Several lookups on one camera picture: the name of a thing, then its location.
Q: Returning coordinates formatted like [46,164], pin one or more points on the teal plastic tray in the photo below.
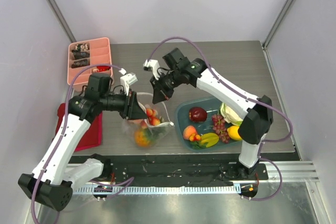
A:
[211,105]

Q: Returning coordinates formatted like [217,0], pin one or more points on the small orange cherry cluster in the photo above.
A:
[195,138]

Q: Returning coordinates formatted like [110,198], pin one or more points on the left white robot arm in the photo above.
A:
[49,184]

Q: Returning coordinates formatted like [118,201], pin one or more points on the orange toy pineapple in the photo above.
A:
[148,137]

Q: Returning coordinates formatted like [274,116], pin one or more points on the yellow toy lemon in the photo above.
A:
[233,133]

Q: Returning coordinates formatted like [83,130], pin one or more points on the red folded cloth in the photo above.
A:
[93,136]

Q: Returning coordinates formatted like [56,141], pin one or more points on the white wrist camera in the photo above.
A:
[127,79]
[152,66]

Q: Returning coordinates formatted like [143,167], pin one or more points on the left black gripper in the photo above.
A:
[132,109]

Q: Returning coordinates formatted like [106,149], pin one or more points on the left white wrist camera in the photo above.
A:
[127,79]

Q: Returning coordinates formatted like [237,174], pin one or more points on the yellow green toy starfruit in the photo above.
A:
[208,140]

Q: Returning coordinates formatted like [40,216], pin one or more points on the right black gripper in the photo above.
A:
[160,87]

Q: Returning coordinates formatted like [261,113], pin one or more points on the red cherry bunch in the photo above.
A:
[151,120]

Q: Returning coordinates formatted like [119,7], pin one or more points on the pink compartment organizer box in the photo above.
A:
[88,57]

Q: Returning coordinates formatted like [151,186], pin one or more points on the slotted white cable duct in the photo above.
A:
[99,190]

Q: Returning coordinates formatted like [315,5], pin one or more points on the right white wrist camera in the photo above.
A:
[152,66]

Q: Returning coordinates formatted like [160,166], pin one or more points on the dark red toy apple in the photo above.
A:
[197,114]

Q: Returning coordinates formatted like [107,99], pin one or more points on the clear zip top bag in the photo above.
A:
[145,101]

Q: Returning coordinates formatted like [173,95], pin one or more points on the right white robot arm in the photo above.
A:
[255,113]

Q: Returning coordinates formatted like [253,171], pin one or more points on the white toy cauliflower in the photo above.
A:
[229,115]

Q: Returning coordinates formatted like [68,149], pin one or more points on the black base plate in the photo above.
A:
[177,170]

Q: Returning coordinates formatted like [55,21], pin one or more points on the purple toy grapes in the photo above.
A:
[219,128]

